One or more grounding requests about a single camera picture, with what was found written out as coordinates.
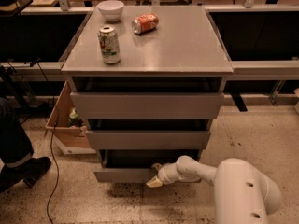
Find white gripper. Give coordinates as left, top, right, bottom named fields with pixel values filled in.
left=146, top=163, right=181, bottom=188

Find grey bottom drawer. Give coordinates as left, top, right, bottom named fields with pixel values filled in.
left=95, top=149, right=201, bottom=183

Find grey drawer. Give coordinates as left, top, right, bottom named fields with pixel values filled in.
left=95, top=149, right=201, bottom=183
left=86, top=131, right=210, bottom=150
left=71, top=92, right=224, bottom=119

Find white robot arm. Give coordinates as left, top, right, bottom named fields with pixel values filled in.
left=147, top=156, right=282, bottom=224

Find grey middle drawer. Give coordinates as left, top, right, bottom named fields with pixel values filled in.
left=86, top=131, right=210, bottom=150

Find grey top drawer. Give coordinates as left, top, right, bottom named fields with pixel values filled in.
left=71, top=92, right=224, bottom=119

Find grey drawer cabinet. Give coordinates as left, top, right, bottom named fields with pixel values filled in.
left=63, top=6, right=233, bottom=176

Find green bottle in box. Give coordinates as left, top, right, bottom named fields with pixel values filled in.
left=68, top=108, right=83, bottom=127

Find cardboard box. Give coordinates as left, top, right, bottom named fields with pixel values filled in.
left=46, top=82, right=95, bottom=155

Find black shoe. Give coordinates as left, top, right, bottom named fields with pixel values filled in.
left=0, top=157, right=51, bottom=193

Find person's dark trouser leg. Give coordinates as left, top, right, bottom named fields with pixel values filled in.
left=0, top=98, right=34, bottom=168

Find green white soda can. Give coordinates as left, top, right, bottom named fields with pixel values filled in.
left=98, top=25, right=121, bottom=64

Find orange soda can lying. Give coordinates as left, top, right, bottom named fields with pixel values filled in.
left=132, top=13, right=159, bottom=35

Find white bowl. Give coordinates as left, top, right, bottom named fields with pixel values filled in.
left=96, top=0, right=124, bottom=21

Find black floor cable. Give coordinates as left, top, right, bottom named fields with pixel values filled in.
left=29, top=58, right=61, bottom=224

